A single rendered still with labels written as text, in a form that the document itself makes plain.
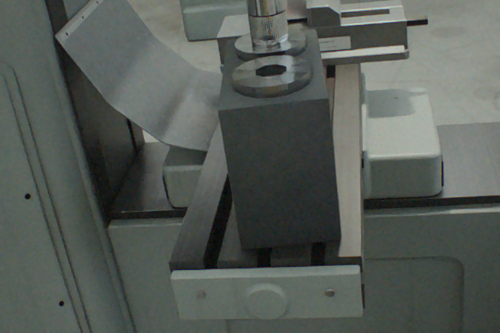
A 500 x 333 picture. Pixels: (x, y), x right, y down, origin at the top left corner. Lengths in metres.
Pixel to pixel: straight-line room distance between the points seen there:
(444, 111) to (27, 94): 2.27
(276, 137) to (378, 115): 0.62
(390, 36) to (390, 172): 0.25
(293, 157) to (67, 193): 0.61
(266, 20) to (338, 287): 0.32
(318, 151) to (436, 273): 0.64
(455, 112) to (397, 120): 1.86
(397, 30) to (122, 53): 0.50
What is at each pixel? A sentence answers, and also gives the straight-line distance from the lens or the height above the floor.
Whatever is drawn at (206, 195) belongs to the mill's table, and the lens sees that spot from 0.99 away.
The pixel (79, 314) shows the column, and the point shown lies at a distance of 1.48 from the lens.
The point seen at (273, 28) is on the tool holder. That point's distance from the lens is 0.89.
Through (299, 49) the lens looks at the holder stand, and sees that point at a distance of 0.90.
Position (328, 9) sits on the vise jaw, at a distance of 1.32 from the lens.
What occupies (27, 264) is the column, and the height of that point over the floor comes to 0.67.
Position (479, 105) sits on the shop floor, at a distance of 3.29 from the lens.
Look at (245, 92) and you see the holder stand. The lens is 0.80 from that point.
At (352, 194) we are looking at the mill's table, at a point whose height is 0.93.
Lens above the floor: 1.45
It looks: 28 degrees down
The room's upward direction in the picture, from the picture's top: 8 degrees counter-clockwise
